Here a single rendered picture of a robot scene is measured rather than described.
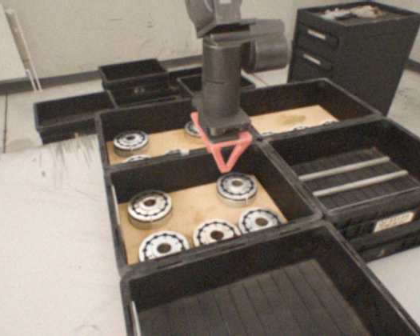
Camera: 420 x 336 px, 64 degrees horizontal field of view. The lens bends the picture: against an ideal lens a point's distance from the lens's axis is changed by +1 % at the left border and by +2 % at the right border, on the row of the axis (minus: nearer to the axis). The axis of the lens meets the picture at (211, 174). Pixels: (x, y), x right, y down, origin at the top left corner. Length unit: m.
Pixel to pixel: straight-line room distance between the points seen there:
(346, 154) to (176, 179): 0.52
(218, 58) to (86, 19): 3.26
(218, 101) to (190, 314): 0.38
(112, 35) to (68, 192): 2.76
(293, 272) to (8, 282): 0.66
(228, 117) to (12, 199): 0.84
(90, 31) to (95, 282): 3.08
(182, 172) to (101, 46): 3.02
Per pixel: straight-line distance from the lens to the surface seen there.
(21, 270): 0.99
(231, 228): 0.74
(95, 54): 3.78
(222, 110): 0.51
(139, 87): 2.22
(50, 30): 3.69
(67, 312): 0.87
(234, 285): 0.69
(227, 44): 0.48
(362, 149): 1.12
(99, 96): 2.05
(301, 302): 0.69
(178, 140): 1.07
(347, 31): 2.16
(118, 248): 0.63
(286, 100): 1.25
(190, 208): 0.82
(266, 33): 0.53
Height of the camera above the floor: 1.40
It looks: 38 degrees down
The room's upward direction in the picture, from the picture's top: straight up
